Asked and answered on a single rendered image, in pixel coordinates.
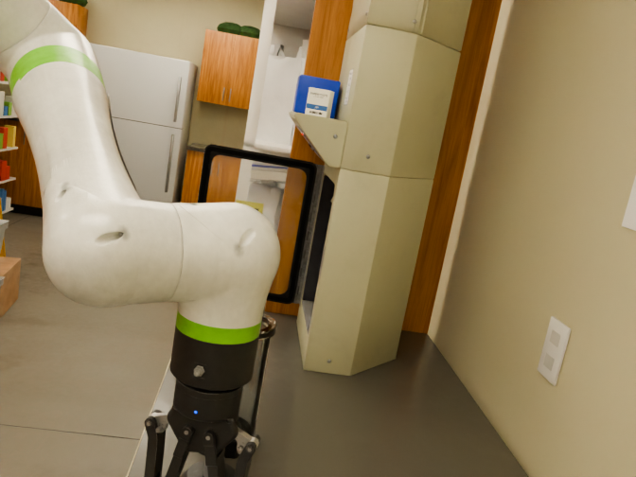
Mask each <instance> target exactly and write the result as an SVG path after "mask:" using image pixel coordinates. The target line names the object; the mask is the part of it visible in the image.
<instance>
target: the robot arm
mask: <svg viewBox="0 0 636 477"><path fill-rule="evenodd" d="M0 71H1V72H2V73H3V74H4V75H5V76H6V78H7V79H8V82H9V89H10V91H11V95H12V97H11V101H12V106H13V109H14V111H15V113H16V114H17V116H18V118H19V120H20V122H21V124H22V126H23V129H24V131H25V133H26V137H27V140H28V143H29V145H30V148H31V151H32V154H33V158H34V161H35V165H36V169H37V173H38V178H39V184H40V190H41V198H42V206H43V248H42V249H43V263H44V268H45V271H46V273H47V275H48V277H49V279H50V280H51V282H52V283H53V285H54V286H55V287H56V288H57V289H58V290H59V291H60V292H61V293H62V294H63V295H65V296H66V297H68V298H69V299H71V300H73V301H75V302H77V303H79V304H82V305H84V306H90V307H95V308H110V307H117V306H127V305H135V304H146V303H160V302H179V303H178V311H177V318H176V326H175V332H174V340H173V347H172V353H171V361H170V372H171V373H172V375H173V376H174V377H175V378H176V383H175V391H174V398H173V406H172V408H171V409H170V410H169V412H163V413H162V411H160V410H158V409H157V410H154V411H153V412H152V413H151V414H150V415H149V417H148V418H147V419H146V420H145V428H146V431H147V435H148V445H147V455H146V465H145V476H144V477H162V468H163V459H164V449H165V440H166V428H167V427H168V424H169V425H170V427H171V429H172V430H173V432H174V434H175V436H176V438H177V440H178V442H177V445H176V448H175V450H174V453H173V457H172V460H171V462H170V465H169V467H168V472H167V474H166V477H180V475H181V473H182V470H183V467H184V465H185V462H186V458H187V457H188V454H189V452H198V453H200V454H202V455H204V456H205V464H206V465H207V471H208V477H225V467H224V453H225V447H226V446H227V445H228V444H230V443H231V442H232V441H233V440H234V439H235V440H236V441H237V443H238V445H237V451H238V454H239V457H238V461H237V464H236V469H235V474H234V477H248V473H249V468H250V464H251V460H252V455H253V454H254V453H255V451H256V448H257V446H258V444H259V442H260V436H259V435H258V434H253V435H252V436H251V435H250V434H248V433H246V432H245V431H243V430H242V429H241V425H240V422H239V407H240V402H241V396H242V389H243V385H245V384H247V383H248V382H249V381H250V380H251V379H252V377H253V372H254V366H255V360H256V350H257V344H258V338H259V332H260V327H261V321H262V315H263V310H264V307H265V303H266V300H267V296H268V293H269V291H270V288H271V286H272V283H273V281H274V277H275V275H276V273H277V270H278V266H279V262H280V244H279V239H278V236H277V233H276V232H275V230H274V228H273V226H272V224H271V223H270V222H269V221H268V220H267V218H266V217H265V216H263V215H262V214H261V213H260V212H258V211H257V210H255V209H254V208H253V207H251V206H248V205H246V204H242V203H160V202H153V201H145V200H141V199H140V198H139V196H138V194H137V192H136V188H135V185H134V183H133V180H132V178H131V176H130V173H129V172H128V170H127V167H126V165H125V162H124V160H123V157H122V154H121V152H120V149H119V146H118V144H117V140H116V137H115V130H114V125H113V120H112V114H111V101H110V97H109V94H108V98H107V94H106V90H105V85H104V81H103V78H102V75H101V72H100V68H99V65H98V62H97V58H96V55H95V52H94V50H93V48H92V46H91V45H90V43H89V42H88V41H87V39H86V38H85V37H84V36H83V35H82V34H81V33H80V32H79V31H78V30H77V29H76V28H75V27H74V26H73V25H72V24H71V23H70V22H69V21H68V20H67V19H66V18H65V17H64V16H63V15H62V14H61V13H60V12H59V11H58V10H57V9H56V8H55V7H54V6H53V5H52V4H51V3H50V2H49V1H48V0H0Z"/></svg>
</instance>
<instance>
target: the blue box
mask: <svg viewBox="0 0 636 477"><path fill-rule="evenodd" d="M340 85H341V83H340V82H339V81H337V80H331V79H322V78H316V77H312V76H306V75H300V76H299V77H298V79H297V84H296V90H295V97H294V103H293V108H292V110H293V111H294V112H296V113H301V114H304V113H305V111H306V105H307V99H308V93H309V88H310V87H313V88H319V89H324V90H329V91H332V92H334V98H333V103H332V108H331V114H330V118H332V119H333V118H334V117H335V112H336V107H337V101H338V95H339V91H340Z"/></svg>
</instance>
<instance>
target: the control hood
mask: <svg viewBox="0 0 636 477"><path fill-rule="evenodd" d="M289 115H290V118H291V119H292V121H293V122H294V124H295V125H296V126H298V127H299V128H300V129H301V130H302V132H303V133H304V134H305V136H306V137H307V139H308V140H309V142H310V143H311V145H312V146H313V147H314V148H315V150H316V151H317V153H318V154H319V155H320V157H321V158H322V160H323V161H324V162H325V163H326V164H327V165H328V166H330V167H332V168H339V167H341V162H342V157H343V151H344V146H345V137H346V131H347V126H348V123H347V121H342V120H338V119H332V118H326V117H320V116H316V115H306V114H301V113H296V112H289Z"/></svg>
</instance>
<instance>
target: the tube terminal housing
mask: <svg viewBox="0 0 636 477"><path fill-rule="evenodd" d="M460 55H461V53H460V52H458V51H456V50H453V49H451V48H449V47H446V46H444V45H442V44H439V43H437V42H434V41H432V40H430V39H427V38H425V37H423V36H420V35H418V34H414V33H410V32H405V31H400V30H395V29H391V28H386V27H381V26H372V25H365V26H364V27H363V28H361V29H360V30H359V31H358V32H356V33H355V34H354V35H353V36H351V37H350V38H349V39H348V40H346V42H345V48H344V57H343V63H342V69H341V74H340V79H339V82H340V83H341V85H340V91H339V95H338V101H337V107H336V112H335V117H334V118H333V119H338V120H342V121H347V123H348V126H347V131H346V137H345V142H344V151H343V157H342V162H341V167H339V168H332V167H330V166H328V165H327V164H326V163H325V164H324V166H325V170H324V175H323V179H324V176H325V175H326V176H328V178H329V179H330V180H331V181H332V182H333V183H334V185H335V187H334V195H333V200H332V206H331V210H330V216H329V221H328V227H327V236H326V241H325V246H326V249H325V254H324V260H323V265H322V271H321V275H319V278H318V283H317V289H316V293H315V299H314V304H313V310H312V315H311V320H310V326H309V334H308V332H307V327H306V321H305V316H304V311H303V306H302V299H301V304H300V306H299V310H298V315H297V321H296V323H297V328H298V335H299V342H300V348H301V355H302V362H303V368H304V370H307V371H314V372H322V373H329V374H337V375H345V376H352V375H354V374H357V373H360V372H362V371H364V370H367V369H369V368H372V367H375V366H377V365H380V364H383V363H385V362H389V361H391V360H394V359H395V358H396V355H397V351H398V343H399V338H400V334H401V330H402V325H403V321H404V316H405V311H406V308H407V303H408V298H409V294H410V289H411V285H412V281H413V276H414V271H415V264H416V259H417V255H418V250H419V245H420V241H421V237H422V232H423V228H424V223H425V219H426V215H427V210H428V205H429V201H430V197H431V192H432V188H433V179H434V174H435V170H436V166H437V161H438V156H439V152H440V148H441V143H442V139H443V134H444V130H445V126H446V121H447V116H448V112H449V107H450V103H451V95H452V90H453V86H454V82H455V77H456V73H457V68H458V63H459V60H460ZM353 68H354V70H353V76H352V81H351V86H350V91H349V97H348V102H347V105H344V103H345V93H346V87H347V82H348V77H349V71H350V70H351V69H353Z"/></svg>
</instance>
